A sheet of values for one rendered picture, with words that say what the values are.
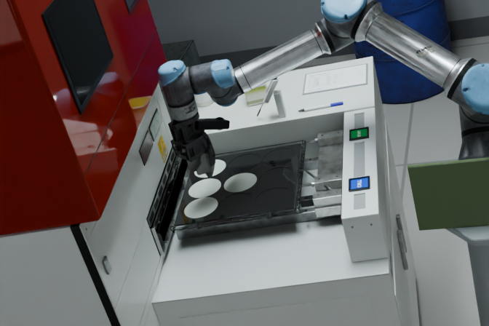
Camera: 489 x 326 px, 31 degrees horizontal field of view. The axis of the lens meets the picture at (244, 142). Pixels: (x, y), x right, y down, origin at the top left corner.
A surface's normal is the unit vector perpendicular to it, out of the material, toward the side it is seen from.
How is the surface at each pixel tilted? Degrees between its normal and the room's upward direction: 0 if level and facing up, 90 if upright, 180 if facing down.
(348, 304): 90
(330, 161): 0
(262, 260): 0
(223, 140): 90
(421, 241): 0
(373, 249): 90
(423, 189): 90
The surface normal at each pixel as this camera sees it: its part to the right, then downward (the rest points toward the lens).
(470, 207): -0.21, 0.52
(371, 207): -0.25, -0.84
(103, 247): 0.96, -0.16
